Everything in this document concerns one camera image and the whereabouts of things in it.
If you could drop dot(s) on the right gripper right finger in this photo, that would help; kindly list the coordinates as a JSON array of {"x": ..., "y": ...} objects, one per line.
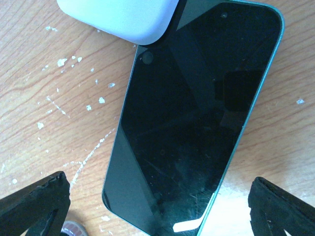
[{"x": 275, "y": 212}]

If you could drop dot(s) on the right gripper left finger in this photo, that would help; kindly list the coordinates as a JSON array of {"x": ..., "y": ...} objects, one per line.
[{"x": 38, "y": 209}]

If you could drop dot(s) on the clear magsafe phone case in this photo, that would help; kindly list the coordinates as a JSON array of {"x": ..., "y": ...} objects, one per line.
[{"x": 72, "y": 228}]

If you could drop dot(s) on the black phone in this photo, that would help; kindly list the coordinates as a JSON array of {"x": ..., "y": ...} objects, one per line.
[{"x": 188, "y": 100}]

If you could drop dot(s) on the purple phone case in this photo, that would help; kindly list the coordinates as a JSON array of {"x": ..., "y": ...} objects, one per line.
[{"x": 143, "y": 22}]

